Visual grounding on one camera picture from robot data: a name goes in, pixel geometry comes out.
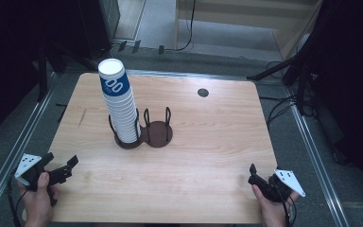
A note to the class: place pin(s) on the stack of blue white cups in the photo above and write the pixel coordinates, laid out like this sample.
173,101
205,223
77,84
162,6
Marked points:
121,116

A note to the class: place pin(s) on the dark teal cabinet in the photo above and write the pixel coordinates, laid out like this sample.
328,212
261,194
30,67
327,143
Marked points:
97,25

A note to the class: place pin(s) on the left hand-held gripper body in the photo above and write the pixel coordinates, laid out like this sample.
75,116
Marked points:
25,164

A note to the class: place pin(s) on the black metal stand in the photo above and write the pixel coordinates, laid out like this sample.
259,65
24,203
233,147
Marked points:
274,70
42,78

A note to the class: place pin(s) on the black bracket foot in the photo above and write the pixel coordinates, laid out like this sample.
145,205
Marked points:
122,46
136,46
161,49

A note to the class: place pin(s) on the black curtain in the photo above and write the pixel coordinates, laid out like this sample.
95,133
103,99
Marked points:
9,47
353,78

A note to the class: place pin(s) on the dark brown cup holder rack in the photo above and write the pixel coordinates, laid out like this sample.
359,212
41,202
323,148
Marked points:
159,134

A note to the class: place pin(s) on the round dark table grommet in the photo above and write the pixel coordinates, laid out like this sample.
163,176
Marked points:
203,92

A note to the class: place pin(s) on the person's right hand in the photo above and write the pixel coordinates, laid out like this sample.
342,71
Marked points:
271,213

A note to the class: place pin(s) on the beige partition panel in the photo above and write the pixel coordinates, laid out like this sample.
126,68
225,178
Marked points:
249,19

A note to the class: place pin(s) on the person's left hand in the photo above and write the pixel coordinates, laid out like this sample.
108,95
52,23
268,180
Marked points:
38,205

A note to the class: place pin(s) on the metal floor rail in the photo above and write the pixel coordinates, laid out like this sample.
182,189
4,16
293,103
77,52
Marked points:
315,157
19,148

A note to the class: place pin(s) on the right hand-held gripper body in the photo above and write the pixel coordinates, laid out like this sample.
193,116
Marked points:
288,181

